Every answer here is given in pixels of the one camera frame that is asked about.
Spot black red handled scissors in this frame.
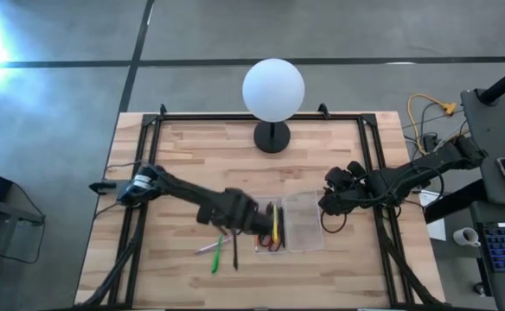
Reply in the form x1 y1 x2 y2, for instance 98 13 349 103
256 232 282 253

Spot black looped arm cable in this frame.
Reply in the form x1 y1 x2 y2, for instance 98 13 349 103
320 210 348 235

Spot white mug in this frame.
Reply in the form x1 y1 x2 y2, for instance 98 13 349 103
452 226 482 248

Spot yellow cable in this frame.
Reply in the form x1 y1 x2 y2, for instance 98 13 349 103
406 93 457 156

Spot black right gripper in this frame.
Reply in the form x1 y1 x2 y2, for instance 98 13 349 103
319 166 373 217

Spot black table-edge clamp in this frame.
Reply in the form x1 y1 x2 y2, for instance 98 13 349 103
88 180 118 195

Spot clear plastic box lid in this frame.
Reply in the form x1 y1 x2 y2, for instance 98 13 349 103
283 191 325 253

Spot black power adapter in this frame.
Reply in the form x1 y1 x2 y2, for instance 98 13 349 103
420 133 439 153

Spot white globe table lamp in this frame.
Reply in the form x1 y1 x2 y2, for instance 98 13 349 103
241 58 305 154

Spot black aluminium table frame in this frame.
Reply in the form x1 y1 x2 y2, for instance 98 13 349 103
74 102 448 311

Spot black click pen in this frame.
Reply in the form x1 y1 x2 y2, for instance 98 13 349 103
278 206 286 250

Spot white paper sheet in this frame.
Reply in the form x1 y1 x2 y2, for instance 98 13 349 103
419 189 447 242

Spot purple pen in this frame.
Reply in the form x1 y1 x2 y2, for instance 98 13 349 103
194 239 232 256

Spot grey side desk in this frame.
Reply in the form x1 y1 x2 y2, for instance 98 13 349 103
459 88 505 206

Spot green marker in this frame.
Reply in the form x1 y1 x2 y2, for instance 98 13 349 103
211 234 224 275

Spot dark keyboard desk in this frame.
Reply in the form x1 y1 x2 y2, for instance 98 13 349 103
470 200 505 311

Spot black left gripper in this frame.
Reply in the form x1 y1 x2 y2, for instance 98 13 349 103
220 189 273 237

